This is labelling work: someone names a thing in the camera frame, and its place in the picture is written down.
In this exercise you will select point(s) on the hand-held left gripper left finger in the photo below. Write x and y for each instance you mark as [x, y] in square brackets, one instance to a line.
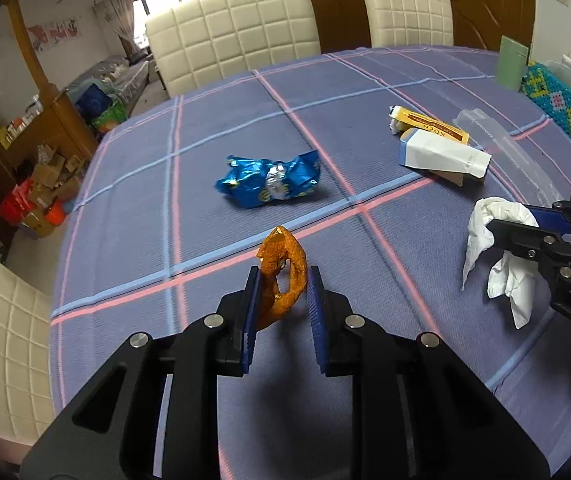
[250, 320]

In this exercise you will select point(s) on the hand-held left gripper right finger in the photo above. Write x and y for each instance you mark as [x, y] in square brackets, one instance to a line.
[318, 325]

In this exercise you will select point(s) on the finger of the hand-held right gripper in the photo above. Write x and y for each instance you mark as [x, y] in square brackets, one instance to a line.
[520, 237]
[548, 219]

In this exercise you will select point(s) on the white tissue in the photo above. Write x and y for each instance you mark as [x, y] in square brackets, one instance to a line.
[480, 220]

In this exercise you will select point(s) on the orange peel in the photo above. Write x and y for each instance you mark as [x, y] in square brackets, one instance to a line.
[295, 265]

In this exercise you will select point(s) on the clear plastic tray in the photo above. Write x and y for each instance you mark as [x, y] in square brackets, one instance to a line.
[515, 160]

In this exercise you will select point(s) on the white cardboard box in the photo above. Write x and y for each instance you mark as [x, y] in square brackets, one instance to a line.
[440, 155]

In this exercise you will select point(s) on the beaded tissue box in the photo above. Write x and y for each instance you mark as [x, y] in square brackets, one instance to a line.
[560, 102]

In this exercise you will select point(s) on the blue foil wrapper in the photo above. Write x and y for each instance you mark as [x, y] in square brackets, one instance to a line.
[250, 180]

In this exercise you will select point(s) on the green cup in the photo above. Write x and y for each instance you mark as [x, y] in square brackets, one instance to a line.
[511, 65]

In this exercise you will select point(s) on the orange bucket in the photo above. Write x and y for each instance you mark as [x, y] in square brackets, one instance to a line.
[56, 214]

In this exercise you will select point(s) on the wooden double door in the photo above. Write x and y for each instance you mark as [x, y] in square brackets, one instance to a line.
[485, 5]

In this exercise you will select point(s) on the colourful printed bag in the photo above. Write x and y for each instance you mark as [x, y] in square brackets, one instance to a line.
[110, 117]

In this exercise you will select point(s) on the pile of cardboard boxes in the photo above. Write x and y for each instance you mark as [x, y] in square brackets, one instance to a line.
[50, 175]

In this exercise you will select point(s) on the cream quilted chair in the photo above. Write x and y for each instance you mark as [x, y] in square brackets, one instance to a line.
[408, 10]
[0, 340]
[230, 30]

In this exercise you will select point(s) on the red bag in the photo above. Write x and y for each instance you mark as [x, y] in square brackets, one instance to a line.
[15, 205]

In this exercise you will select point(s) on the blue bag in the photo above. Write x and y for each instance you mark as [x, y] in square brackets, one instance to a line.
[92, 100]

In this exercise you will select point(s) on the wooden low cabinet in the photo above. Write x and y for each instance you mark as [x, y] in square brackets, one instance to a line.
[60, 125]

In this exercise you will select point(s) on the grey sofa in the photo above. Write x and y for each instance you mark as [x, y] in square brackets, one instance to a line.
[115, 75]

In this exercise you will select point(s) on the wooden sideboard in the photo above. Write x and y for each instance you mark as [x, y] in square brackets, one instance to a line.
[338, 15]

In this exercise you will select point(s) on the patterned curtain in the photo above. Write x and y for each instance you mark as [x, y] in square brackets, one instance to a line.
[120, 20]

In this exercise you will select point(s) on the pink wall picture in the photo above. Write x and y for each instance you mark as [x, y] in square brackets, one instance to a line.
[55, 34]

